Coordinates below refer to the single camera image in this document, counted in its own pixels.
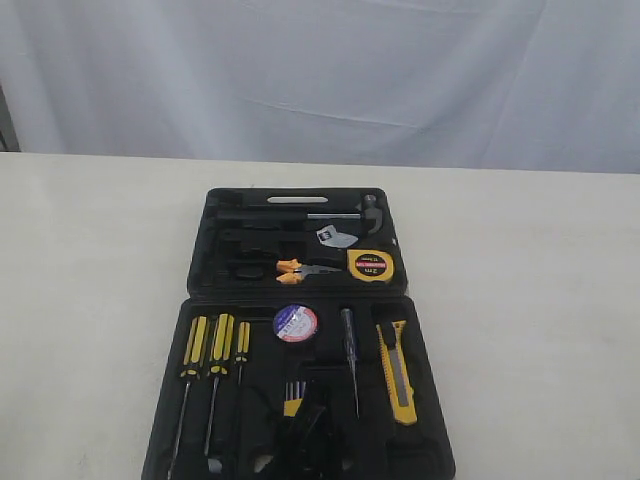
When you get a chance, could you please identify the yellow utility knife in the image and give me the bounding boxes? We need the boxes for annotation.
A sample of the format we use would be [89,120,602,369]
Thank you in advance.
[376,320,418,426]

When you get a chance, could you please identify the PVC insulating tape roll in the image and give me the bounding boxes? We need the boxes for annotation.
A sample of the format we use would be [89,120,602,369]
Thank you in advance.
[273,304,319,343]

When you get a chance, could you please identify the black plastic tool case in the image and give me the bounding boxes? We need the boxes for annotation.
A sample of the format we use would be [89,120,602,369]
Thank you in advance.
[142,187,456,479]

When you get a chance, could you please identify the yellow tape measure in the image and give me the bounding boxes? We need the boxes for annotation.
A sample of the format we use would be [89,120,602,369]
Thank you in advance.
[347,249,395,283]

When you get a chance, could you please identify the orange black pliers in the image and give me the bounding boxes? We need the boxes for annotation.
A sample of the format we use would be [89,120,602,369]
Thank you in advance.
[227,257,344,286]

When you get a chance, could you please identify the hex key set yellow holder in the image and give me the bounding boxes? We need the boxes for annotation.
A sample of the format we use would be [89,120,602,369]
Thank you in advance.
[283,380,306,418]

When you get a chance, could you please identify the small yellow black screwdriver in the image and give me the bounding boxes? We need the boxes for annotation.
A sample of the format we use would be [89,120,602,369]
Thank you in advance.
[234,321,251,386]

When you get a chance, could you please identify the large yellow black screwdriver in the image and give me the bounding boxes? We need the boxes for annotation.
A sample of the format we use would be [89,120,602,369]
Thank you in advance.
[166,316,209,479]

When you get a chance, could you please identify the clear voltage tester screwdriver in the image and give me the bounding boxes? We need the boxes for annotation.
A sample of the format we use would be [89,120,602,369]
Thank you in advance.
[340,308,359,417]

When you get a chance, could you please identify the middle yellow black screwdriver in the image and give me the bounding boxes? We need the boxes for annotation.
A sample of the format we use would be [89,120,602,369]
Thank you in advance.
[204,313,235,456]

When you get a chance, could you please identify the silver adjustable wrench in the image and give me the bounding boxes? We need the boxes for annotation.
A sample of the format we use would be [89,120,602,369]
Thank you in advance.
[219,223,359,250]

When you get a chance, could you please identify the claw hammer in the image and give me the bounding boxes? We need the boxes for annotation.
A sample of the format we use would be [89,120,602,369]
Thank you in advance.
[216,194,383,234]

